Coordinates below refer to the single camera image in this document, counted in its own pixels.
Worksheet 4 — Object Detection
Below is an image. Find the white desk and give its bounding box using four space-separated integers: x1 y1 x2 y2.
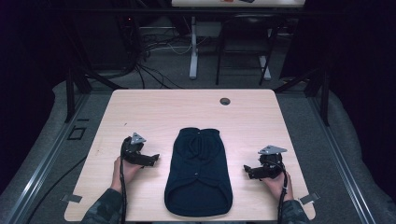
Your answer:
170 0 306 81

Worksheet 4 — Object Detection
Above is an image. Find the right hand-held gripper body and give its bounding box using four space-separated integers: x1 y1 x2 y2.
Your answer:
254 145 289 181

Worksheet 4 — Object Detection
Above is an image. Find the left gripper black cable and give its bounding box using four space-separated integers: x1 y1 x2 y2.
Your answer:
119 157 128 224

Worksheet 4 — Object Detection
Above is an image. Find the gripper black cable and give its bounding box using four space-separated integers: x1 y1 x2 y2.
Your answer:
119 157 128 224
271 160 290 224

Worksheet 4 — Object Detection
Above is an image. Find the aluminium floor rail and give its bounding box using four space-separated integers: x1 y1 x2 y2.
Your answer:
0 92 92 224
307 94 377 224

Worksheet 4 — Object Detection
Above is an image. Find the tangle of floor cables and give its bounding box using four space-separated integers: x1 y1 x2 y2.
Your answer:
132 26 206 91

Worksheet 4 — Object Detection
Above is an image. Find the person's right hand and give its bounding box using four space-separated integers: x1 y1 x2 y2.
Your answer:
261 171 295 203

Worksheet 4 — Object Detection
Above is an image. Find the black metal frame post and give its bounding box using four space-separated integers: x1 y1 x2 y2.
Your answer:
64 65 77 123

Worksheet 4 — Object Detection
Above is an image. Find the dark navy pet garment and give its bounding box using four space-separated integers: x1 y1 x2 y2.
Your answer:
163 126 234 218

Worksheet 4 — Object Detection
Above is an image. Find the black chair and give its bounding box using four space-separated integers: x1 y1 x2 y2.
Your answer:
215 12 283 87

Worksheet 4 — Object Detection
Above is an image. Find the person's left hand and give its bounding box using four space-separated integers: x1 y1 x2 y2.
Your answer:
109 156 145 194

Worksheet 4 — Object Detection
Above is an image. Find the grey tape strip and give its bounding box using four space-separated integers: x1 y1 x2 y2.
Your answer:
60 193 84 204
298 191 321 206

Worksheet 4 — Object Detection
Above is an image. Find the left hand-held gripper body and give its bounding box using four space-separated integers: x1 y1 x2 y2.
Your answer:
120 132 151 166

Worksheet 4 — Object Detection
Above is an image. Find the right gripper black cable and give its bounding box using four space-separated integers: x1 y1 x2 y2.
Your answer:
271 160 290 224

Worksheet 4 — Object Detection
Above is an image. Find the black computer tower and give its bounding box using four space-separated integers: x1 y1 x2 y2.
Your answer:
115 14 139 71

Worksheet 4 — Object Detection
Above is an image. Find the black floor cable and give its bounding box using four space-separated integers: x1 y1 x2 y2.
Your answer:
25 155 89 224

